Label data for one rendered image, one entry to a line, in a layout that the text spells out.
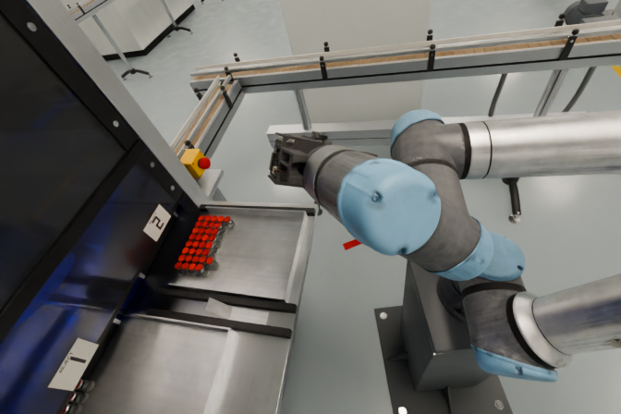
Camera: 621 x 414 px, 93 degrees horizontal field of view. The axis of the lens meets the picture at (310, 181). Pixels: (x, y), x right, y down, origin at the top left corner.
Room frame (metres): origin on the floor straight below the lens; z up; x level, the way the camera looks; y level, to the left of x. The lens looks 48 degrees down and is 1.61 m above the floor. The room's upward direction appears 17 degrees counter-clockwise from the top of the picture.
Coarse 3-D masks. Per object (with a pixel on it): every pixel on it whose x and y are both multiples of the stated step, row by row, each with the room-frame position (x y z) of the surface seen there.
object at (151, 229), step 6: (156, 210) 0.58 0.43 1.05; (162, 210) 0.59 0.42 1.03; (162, 216) 0.58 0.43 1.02; (168, 216) 0.59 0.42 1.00; (150, 222) 0.55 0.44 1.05; (156, 222) 0.56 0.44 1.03; (162, 222) 0.57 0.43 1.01; (144, 228) 0.53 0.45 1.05; (150, 228) 0.53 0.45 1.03; (156, 228) 0.54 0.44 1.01; (162, 228) 0.55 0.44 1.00; (150, 234) 0.52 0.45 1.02; (156, 234) 0.53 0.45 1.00; (156, 240) 0.52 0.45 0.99
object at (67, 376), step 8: (80, 344) 0.28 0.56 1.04; (88, 344) 0.28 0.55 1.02; (96, 344) 0.28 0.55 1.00; (72, 352) 0.26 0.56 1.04; (80, 352) 0.26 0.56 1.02; (88, 352) 0.27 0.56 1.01; (64, 360) 0.25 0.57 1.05; (72, 360) 0.25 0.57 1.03; (88, 360) 0.26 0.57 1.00; (64, 368) 0.24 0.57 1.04; (72, 368) 0.24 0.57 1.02; (80, 368) 0.24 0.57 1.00; (56, 376) 0.22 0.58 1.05; (64, 376) 0.23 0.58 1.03; (72, 376) 0.23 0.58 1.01; (80, 376) 0.23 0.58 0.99; (56, 384) 0.21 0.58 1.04; (64, 384) 0.21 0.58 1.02; (72, 384) 0.22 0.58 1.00
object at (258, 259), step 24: (240, 216) 0.61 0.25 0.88; (264, 216) 0.58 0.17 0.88; (288, 216) 0.55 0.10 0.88; (240, 240) 0.52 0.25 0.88; (264, 240) 0.49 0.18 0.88; (288, 240) 0.47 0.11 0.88; (240, 264) 0.44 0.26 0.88; (264, 264) 0.42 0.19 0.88; (288, 264) 0.39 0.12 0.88; (192, 288) 0.40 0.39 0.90; (216, 288) 0.39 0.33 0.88; (240, 288) 0.37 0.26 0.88; (264, 288) 0.35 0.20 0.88; (288, 288) 0.32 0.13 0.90
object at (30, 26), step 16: (0, 0) 0.65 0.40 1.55; (16, 0) 0.67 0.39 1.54; (16, 16) 0.65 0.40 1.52; (32, 16) 0.68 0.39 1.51; (32, 32) 0.66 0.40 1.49; (48, 32) 0.68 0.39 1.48; (32, 48) 0.64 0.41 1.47; (48, 48) 0.66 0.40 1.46; (48, 64) 0.64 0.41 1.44; (64, 64) 0.66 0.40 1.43; (64, 80) 0.64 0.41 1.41; (80, 80) 0.66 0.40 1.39; (80, 96) 0.64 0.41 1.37; (96, 96) 0.67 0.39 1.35; (96, 112) 0.64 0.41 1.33; (112, 112) 0.67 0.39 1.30; (112, 128) 0.65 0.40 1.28; (128, 128) 0.68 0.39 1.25; (128, 144) 0.65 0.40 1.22; (144, 160) 0.65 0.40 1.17; (160, 176) 0.66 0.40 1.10; (176, 192) 0.66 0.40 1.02
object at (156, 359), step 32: (128, 320) 0.38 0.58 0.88; (160, 320) 0.34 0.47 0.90; (128, 352) 0.29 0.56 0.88; (160, 352) 0.27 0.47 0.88; (192, 352) 0.25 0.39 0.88; (224, 352) 0.22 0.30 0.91; (96, 384) 0.24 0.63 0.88; (128, 384) 0.22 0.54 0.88; (160, 384) 0.20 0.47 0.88; (192, 384) 0.18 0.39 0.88
